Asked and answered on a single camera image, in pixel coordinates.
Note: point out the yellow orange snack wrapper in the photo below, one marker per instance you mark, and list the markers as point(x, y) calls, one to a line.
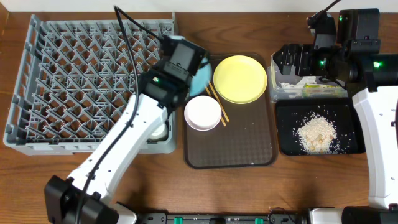
point(313, 90)

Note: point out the wooden chopstick right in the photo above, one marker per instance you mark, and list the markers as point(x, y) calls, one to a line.
point(225, 116)

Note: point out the small white cup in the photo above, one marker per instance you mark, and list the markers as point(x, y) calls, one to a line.
point(160, 133)

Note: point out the brown serving tray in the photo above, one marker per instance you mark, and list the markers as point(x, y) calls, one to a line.
point(245, 141)

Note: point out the rice food scraps pile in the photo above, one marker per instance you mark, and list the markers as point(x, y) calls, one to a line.
point(317, 135)

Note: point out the grey dishwasher rack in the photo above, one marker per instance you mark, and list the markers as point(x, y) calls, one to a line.
point(75, 79)

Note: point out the wooden chopstick left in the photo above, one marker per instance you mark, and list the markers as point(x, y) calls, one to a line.
point(214, 114)

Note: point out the light blue bowl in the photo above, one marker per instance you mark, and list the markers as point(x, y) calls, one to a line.
point(201, 79)

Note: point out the black waste tray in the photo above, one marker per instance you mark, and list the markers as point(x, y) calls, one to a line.
point(338, 110)

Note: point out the clear plastic waste bin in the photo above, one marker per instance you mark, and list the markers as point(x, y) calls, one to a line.
point(289, 87)

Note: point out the pink white bowl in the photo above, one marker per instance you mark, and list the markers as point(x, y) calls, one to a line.
point(195, 113)

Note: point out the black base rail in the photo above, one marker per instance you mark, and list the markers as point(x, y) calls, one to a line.
point(273, 218)

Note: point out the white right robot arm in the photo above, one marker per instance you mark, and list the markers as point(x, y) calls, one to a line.
point(347, 48)

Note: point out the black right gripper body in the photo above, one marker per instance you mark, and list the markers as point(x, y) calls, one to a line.
point(323, 62)

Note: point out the wooden chopstick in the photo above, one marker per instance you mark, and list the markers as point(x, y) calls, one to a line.
point(225, 116)
point(214, 114)

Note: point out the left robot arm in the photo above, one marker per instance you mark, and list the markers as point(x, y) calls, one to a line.
point(86, 195)

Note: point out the yellow round plate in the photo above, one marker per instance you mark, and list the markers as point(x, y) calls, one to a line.
point(240, 79)

